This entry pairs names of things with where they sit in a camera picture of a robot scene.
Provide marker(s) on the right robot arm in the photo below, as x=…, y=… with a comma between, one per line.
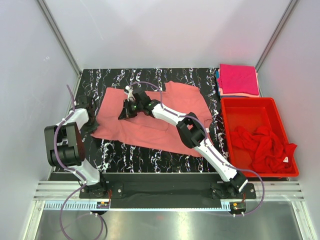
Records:
x=191, y=131

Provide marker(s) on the red t shirt in bin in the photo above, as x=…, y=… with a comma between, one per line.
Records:
x=269, y=154

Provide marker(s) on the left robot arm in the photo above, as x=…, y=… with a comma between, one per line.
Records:
x=65, y=148

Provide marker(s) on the aluminium corner post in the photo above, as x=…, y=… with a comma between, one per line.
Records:
x=290, y=8
x=58, y=35

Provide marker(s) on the black marble pattern mat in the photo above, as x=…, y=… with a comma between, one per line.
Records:
x=111, y=156

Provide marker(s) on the salmon pink t shirt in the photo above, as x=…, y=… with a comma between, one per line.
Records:
x=146, y=131

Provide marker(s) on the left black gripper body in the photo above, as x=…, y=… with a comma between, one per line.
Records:
x=91, y=125

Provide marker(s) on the magenta folded t shirt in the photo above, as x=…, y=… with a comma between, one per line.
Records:
x=226, y=69

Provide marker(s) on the white cable duct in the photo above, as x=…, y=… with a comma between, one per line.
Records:
x=98, y=206

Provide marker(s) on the blue folded t shirt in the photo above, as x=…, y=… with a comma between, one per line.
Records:
x=217, y=76

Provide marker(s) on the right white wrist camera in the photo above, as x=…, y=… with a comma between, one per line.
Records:
x=129, y=92

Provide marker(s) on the left aluminium corner post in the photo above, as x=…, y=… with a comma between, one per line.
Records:
x=58, y=35

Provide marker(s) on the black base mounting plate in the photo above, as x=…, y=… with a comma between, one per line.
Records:
x=166, y=201

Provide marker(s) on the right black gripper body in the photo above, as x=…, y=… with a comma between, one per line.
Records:
x=132, y=108

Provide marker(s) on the right aluminium corner post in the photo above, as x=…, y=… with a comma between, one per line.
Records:
x=290, y=8

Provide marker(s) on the red plastic bin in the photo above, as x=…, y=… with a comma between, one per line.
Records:
x=252, y=113

